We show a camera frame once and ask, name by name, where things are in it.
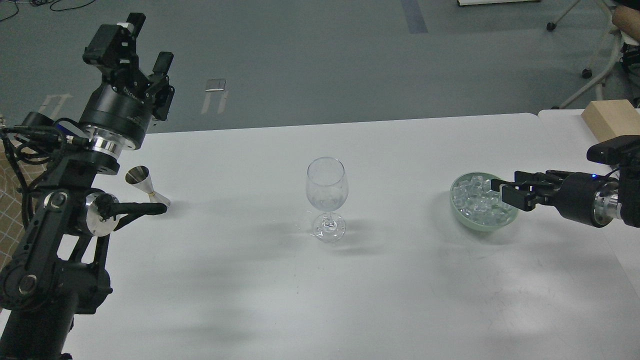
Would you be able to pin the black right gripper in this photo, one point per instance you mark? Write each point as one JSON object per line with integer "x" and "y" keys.
{"x": 582, "y": 197}

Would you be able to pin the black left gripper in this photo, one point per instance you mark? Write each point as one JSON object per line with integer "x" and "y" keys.
{"x": 115, "y": 122}

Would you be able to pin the steel jigger measuring cup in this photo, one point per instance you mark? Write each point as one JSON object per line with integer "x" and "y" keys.
{"x": 140, "y": 178}

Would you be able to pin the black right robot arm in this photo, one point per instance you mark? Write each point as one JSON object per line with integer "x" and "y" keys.
{"x": 622, "y": 154}

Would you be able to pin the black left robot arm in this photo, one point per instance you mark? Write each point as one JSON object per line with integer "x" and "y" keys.
{"x": 58, "y": 268}

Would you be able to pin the green bowl of ice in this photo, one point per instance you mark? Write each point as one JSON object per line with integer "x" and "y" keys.
{"x": 477, "y": 206}

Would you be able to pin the clear wine glass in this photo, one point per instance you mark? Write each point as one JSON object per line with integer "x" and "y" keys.
{"x": 327, "y": 189}

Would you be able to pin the light wooden block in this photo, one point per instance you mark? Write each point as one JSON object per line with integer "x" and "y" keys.
{"x": 608, "y": 119}

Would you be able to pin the white office chair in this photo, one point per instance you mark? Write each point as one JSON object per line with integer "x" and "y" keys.
{"x": 601, "y": 61}

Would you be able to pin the seated person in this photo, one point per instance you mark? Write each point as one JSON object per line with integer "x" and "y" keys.
{"x": 626, "y": 18}

